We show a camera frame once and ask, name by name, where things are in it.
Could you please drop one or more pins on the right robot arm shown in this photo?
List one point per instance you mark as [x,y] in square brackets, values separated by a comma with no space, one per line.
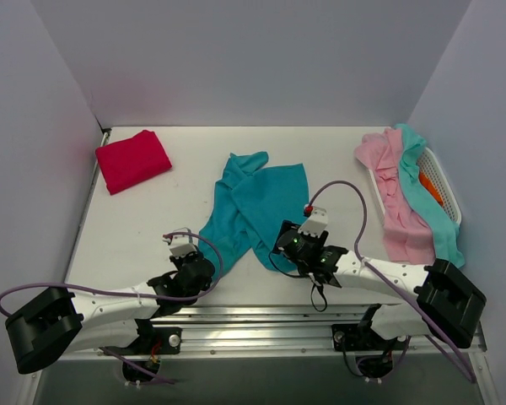
[437,298]

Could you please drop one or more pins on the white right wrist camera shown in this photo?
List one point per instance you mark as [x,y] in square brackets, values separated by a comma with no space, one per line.
[315,223]

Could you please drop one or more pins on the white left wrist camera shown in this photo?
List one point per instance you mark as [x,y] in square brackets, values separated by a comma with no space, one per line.
[180,243]

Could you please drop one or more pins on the pink t shirt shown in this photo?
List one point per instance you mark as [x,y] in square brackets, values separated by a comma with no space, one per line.
[407,238]

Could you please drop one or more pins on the orange garment in basket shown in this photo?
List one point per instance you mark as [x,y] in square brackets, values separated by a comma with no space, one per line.
[431,188]

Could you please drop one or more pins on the teal t shirt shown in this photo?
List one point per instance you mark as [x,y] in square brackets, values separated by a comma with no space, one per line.
[250,203]

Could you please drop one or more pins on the white plastic laundry basket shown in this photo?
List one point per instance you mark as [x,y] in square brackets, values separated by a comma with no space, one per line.
[430,167]

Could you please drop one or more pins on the aluminium mounting rail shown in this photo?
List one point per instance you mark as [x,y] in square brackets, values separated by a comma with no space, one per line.
[261,355]

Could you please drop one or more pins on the light turquoise t shirt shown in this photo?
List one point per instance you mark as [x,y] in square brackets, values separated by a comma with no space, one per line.
[445,231]

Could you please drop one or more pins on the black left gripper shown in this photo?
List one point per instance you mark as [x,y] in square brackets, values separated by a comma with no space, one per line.
[200,267]

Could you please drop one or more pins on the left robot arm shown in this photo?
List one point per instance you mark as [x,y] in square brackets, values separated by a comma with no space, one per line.
[66,319]

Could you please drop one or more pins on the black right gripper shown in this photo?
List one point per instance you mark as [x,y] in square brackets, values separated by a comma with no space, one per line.
[284,235]

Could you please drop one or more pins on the folded red t shirt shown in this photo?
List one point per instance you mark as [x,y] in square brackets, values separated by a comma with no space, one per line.
[129,162]

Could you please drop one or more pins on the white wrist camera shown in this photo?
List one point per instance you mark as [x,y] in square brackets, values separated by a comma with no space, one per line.
[315,223]
[180,243]

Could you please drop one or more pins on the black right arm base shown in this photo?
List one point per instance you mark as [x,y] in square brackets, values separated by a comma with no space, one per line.
[350,337]

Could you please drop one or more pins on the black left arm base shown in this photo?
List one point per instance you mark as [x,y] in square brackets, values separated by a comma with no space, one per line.
[160,340]

